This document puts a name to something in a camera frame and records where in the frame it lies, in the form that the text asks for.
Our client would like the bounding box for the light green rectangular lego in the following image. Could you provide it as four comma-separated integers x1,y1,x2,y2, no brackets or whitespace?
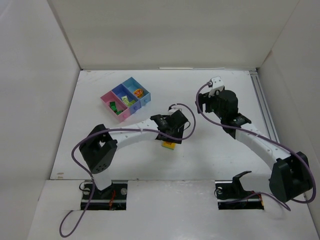
121,95,129,103

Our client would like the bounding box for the dark green square lego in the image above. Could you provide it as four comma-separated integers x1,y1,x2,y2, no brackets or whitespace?
110,106,118,112

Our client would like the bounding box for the light green and green lego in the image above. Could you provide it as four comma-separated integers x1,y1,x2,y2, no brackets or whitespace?
125,101,132,107

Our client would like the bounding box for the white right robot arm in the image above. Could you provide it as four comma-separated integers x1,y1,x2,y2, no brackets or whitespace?
195,89,317,204

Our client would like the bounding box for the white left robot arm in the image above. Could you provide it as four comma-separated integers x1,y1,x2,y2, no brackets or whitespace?
79,109,189,191

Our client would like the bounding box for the light blue drawer bin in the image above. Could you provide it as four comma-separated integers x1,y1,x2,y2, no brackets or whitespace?
123,77,151,107

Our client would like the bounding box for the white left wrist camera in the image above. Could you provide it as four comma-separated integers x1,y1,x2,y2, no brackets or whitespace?
168,104,182,113

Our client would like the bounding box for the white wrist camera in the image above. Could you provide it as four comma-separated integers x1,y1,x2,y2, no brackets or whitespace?
168,104,182,113
207,76,225,98

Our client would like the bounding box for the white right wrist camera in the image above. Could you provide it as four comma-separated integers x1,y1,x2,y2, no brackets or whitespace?
207,76,225,98

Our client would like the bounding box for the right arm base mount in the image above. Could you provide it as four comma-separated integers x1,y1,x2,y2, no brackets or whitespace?
214,171,265,210

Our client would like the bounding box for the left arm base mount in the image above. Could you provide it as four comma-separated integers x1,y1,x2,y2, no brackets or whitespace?
79,181,128,211

